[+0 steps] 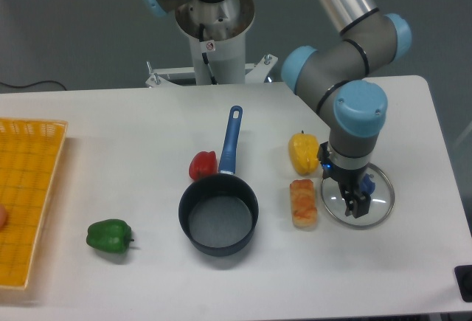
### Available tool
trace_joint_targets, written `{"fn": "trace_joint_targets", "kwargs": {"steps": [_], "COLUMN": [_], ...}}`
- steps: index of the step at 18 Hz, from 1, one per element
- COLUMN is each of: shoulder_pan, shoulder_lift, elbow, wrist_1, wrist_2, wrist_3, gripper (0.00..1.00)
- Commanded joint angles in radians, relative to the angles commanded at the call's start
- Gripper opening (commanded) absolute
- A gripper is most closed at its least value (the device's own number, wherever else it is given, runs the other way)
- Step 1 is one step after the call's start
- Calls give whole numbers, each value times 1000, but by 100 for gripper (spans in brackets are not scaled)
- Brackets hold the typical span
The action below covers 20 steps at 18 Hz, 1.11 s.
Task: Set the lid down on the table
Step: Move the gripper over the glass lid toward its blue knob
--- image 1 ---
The glass lid with blue knob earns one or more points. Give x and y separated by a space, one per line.
381 205

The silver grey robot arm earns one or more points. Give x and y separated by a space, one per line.
332 83

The yellow bell pepper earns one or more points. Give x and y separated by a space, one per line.
303 152

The green bell pepper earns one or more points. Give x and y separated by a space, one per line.
111 236

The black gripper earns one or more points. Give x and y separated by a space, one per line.
348 172

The yellow woven basket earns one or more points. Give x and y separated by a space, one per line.
30 153

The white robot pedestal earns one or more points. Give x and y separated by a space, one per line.
216 33

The red bell pepper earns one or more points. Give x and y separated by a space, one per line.
203 164

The dark blue saucepan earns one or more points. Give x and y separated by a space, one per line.
219 213

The black table grommet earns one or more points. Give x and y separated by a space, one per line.
463 275

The toasted bread loaf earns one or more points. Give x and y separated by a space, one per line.
303 203

